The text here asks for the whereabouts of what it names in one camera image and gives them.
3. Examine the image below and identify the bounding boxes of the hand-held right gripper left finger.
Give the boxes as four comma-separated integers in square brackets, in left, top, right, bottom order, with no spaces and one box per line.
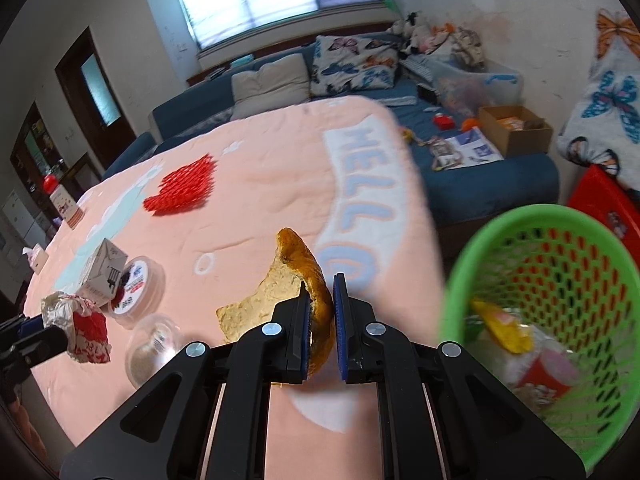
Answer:
[60,280,311,480]

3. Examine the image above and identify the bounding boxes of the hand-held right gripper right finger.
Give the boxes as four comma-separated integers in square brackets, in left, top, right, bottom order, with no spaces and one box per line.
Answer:
[332,272,586,480]

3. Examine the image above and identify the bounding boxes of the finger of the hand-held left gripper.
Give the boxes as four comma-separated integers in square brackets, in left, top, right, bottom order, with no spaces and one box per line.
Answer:
[9,327,69,369]
[0,315,48,343]

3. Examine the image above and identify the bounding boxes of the red foil wrapper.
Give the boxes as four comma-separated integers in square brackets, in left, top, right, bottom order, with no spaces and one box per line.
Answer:
[41,292,112,365]

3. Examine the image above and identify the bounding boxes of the brown fruit peel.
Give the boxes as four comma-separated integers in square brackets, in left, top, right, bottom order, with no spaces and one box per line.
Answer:
[216,227,336,380]

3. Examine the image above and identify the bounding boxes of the white milk carton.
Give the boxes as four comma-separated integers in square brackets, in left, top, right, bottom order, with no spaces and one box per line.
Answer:
[79,239,128,306]

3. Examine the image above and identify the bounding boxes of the clear plastic cup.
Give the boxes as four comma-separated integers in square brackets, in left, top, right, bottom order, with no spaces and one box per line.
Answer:
[125,314,183,390]

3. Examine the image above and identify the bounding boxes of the white printed round tub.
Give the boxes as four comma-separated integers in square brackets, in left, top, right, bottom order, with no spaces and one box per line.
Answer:
[107,256,166,317]

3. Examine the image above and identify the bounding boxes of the yellow snack bag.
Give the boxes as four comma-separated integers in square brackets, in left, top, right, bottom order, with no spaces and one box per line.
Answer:
[472,300,535,355]

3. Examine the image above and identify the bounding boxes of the red foam net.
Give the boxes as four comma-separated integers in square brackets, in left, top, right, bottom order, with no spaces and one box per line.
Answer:
[143,155,218,216]

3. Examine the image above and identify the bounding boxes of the green plastic basket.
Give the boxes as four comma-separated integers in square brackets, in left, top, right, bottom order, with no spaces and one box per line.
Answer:
[439,203,640,476]

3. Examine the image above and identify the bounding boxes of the red printed paper cup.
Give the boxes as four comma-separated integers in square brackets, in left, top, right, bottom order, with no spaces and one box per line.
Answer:
[512,347,581,408]

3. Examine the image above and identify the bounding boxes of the person's left forearm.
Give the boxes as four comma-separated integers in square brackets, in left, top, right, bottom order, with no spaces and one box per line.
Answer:
[5,400,38,458]

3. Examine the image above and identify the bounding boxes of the pink tissue box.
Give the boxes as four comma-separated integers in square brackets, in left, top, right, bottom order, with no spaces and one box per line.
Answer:
[22,246,50,276]

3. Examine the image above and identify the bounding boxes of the white fridge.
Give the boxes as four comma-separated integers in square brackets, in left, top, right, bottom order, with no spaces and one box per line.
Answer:
[0,195,36,256]

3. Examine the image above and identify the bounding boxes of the red-capped printed bottle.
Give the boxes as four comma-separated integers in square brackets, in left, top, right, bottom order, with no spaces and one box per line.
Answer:
[42,174,83,231]

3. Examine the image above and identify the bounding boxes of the wooden chair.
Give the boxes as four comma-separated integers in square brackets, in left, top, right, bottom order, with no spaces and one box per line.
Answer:
[60,152,103,196]

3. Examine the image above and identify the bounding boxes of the pink printed blanket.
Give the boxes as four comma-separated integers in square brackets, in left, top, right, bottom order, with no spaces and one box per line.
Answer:
[22,94,446,480]

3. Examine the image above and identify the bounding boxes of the dark glass cabinet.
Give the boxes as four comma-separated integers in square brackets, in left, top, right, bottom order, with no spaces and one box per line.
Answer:
[10,102,66,181]

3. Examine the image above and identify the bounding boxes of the blue sofa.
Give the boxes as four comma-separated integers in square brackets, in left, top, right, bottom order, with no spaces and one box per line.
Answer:
[102,30,561,226]

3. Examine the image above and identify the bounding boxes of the open magazine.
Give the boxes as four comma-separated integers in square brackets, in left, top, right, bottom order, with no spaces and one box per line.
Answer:
[430,127,503,171]

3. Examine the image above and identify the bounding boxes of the dark wooden door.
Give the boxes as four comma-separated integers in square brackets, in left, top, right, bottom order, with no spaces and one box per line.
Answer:
[55,27,137,146]

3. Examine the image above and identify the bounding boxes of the grey pillow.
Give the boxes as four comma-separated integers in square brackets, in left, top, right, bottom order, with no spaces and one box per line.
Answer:
[231,53,312,121]

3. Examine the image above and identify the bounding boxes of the cardboard box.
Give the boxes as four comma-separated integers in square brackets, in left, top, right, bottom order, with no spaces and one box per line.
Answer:
[477,105,553,158]

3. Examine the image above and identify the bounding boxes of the butterfly print pillow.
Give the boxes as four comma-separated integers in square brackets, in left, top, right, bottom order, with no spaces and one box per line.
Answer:
[310,34,401,98]

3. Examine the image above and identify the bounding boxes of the white patterned board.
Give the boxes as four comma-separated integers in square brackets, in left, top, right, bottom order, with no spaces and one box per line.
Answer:
[405,55,437,82]

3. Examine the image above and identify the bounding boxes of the clear storage bin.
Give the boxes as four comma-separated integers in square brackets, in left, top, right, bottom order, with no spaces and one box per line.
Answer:
[432,57,523,121]

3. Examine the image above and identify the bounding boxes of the red plastic stool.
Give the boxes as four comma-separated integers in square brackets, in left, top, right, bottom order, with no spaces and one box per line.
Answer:
[567,164,640,256]

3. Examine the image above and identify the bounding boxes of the orange plush toy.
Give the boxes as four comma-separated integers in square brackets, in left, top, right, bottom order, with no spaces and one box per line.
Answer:
[430,22,457,50]

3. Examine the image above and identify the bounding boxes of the patterned cloth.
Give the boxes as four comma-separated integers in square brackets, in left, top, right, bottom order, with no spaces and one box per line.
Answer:
[450,25,486,68]

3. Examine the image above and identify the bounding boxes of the black white cow plush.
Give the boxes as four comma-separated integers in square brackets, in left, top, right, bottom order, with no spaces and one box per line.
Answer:
[392,11,431,56]

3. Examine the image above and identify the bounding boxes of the grey butterfly blanket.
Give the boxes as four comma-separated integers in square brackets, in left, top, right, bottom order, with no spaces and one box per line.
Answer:
[556,7,640,191]

